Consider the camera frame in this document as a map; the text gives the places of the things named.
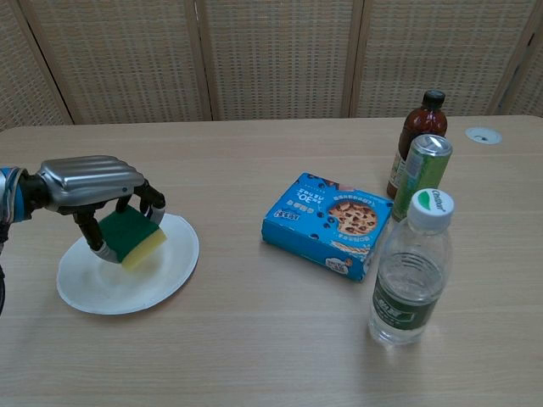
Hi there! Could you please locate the white cable grommet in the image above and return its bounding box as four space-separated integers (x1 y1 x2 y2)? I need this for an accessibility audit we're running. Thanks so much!
465 126 503 147

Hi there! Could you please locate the blue cookie box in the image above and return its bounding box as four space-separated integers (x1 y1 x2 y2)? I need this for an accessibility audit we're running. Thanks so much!
260 171 395 284

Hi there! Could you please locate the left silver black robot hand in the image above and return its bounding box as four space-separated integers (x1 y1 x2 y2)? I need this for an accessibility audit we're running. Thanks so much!
31 155 166 262

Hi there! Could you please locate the green yellow sponge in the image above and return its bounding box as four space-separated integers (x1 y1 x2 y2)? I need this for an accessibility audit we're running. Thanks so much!
99 206 167 271

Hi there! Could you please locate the woven rattan screen panel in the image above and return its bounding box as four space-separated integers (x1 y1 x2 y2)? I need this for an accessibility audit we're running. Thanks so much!
0 0 76 131
494 0 543 118
197 0 366 122
12 0 216 125
350 0 535 119

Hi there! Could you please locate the white round plate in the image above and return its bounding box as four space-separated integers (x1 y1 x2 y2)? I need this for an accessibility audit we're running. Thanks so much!
56 213 200 315

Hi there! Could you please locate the dark brown glass bottle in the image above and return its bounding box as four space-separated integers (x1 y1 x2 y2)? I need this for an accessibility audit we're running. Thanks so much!
385 90 448 200

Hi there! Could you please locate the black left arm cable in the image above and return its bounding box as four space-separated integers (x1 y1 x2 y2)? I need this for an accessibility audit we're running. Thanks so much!
0 237 8 317

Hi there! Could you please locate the clear plastic water bottle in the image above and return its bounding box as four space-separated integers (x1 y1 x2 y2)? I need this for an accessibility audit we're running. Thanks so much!
367 187 457 348

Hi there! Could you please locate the green drink can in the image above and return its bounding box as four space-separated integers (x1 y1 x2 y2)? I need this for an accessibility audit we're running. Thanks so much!
390 134 454 224

